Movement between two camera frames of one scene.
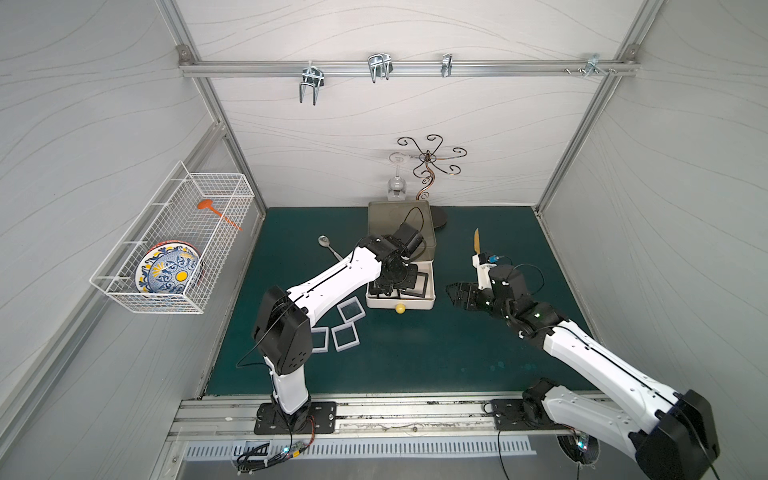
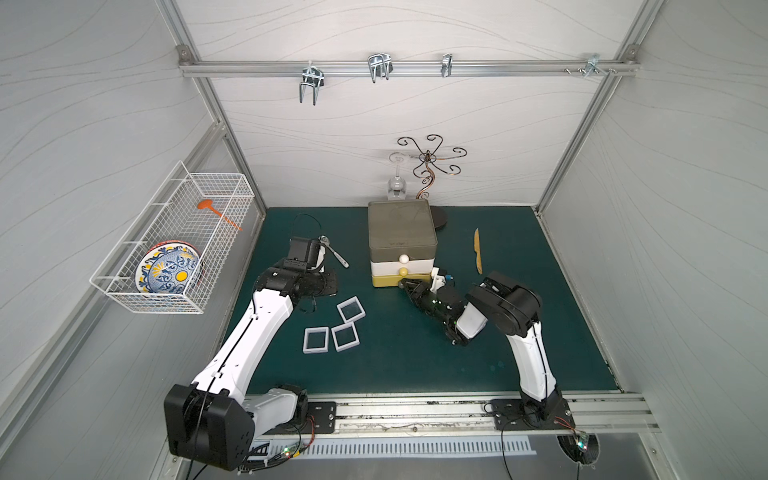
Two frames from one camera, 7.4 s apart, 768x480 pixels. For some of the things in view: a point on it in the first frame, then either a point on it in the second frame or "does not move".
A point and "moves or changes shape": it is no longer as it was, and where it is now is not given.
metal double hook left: x=312 y=77 does not move
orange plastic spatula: x=207 y=204 does not move
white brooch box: x=345 y=336 does not move
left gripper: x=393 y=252 to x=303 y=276
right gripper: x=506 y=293 to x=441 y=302
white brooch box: x=351 y=309 does not move
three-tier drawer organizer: x=382 y=217 moves or changes shape
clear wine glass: x=396 y=186 does not move
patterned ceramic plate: x=170 y=266 does not move
